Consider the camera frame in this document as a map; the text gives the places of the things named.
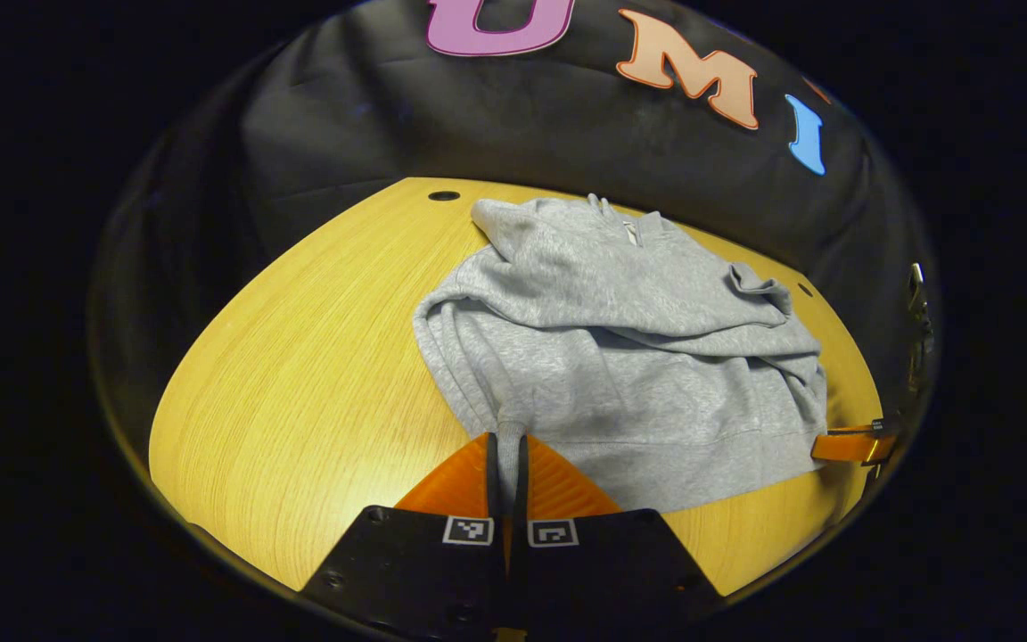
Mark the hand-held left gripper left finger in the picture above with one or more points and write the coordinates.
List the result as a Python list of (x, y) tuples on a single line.
[(493, 481)]

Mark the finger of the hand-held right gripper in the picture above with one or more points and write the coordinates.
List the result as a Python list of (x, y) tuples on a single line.
[(848, 446)]

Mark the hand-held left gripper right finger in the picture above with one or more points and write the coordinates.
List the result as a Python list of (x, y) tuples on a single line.
[(521, 486)]

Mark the grey sweatshirt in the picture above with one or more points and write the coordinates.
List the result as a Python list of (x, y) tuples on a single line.
[(620, 357)]

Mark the black backdrop cloth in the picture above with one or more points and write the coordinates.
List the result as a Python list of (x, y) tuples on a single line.
[(478, 116)]

